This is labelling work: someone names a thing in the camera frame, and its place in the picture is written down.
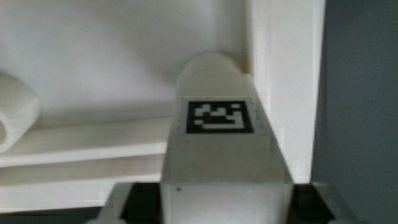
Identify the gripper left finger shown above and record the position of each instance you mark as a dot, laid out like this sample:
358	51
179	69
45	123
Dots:
111	212

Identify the white U-shaped fence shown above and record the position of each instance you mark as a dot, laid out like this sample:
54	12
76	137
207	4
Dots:
285	37

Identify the white square tabletop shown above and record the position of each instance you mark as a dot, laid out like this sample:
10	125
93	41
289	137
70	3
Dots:
97	52

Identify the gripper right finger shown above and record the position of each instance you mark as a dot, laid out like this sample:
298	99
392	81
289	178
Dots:
337	205

